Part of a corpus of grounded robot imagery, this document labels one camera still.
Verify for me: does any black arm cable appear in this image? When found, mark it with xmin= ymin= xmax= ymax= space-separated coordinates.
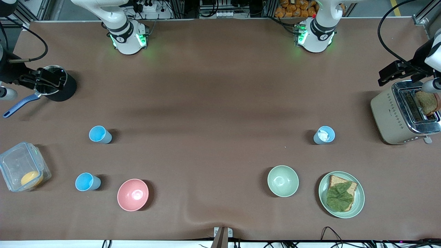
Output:
xmin=377 ymin=0 xmax=435 ymax=75
xmin=0 ymin=21 xmax=49 ymax=64

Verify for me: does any blue cup with white paper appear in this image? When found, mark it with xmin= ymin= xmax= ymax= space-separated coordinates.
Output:
xmin=313 ymin=126 xmax=336 ymax=145

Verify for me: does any black pot with blue handle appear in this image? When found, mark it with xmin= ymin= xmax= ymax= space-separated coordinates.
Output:
xmin=3 ymin=65 xmax=78 ymax=119

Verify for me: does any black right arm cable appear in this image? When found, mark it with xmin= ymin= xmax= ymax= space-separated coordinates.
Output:
xmin=0 ymin=21 xmax=49 ymax=64

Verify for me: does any black looped floor cable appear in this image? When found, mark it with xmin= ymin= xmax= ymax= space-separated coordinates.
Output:
xmin=320 ymin=226 xmax=346 ymax=248

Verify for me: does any brown bread slice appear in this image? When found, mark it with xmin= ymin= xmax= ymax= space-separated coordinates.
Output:
xmin=327 ymin=175 xmax=358 ymax=212

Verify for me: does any brown toast slice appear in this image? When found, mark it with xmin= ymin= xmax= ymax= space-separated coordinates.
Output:
xmin=415 ymin=90 xmax=441 ymax=117

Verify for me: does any pale green bowl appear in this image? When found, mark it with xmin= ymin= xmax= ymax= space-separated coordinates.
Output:
xmin=267 ymin=165 xmax=299 ymax=198

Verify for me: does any light blue plastic cup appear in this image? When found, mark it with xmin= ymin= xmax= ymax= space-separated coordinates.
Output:
xmin=75 ymin=173 xmax=102 ymax=192
xmin=89 ymin=125 xmax=113 ymax=144

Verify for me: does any green lettuce leaf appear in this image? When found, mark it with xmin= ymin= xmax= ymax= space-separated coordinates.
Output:
xmin=326 ymin=182 xmax=355 ymax=210

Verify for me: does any pale green plate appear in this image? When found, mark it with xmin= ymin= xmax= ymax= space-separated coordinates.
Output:
xmin=318 ymin=171 xmax=365 ymax=219

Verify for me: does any yellow orange food piece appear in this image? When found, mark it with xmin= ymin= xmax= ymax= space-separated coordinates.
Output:
xmin=20 ymin=171 xmax=44 ymax=188

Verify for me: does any white power strip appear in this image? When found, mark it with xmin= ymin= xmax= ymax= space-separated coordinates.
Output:
xmin=135 ymin=0 xmax=163 ymax=13

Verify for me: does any clear plastic storage container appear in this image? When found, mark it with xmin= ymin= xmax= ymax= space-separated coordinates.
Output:
xmin=0 ymin=142 xmax=52 ymax=193

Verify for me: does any beige and steel toaster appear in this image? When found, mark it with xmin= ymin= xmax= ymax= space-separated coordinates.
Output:
xmin=370 ymin=80 xmax=441 ymax=145

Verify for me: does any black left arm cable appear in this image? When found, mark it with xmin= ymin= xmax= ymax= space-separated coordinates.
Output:
xmin=377 ymin=0 xmax=435 ymax=75

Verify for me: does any aluminium frame profile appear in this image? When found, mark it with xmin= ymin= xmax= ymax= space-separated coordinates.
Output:
xmin=413 ymin=0 xmax=441 ymax=39

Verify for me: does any pink bowl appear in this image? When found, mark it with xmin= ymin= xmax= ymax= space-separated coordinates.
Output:
xmin=117 ymin=178 xmax=150 ymax=211

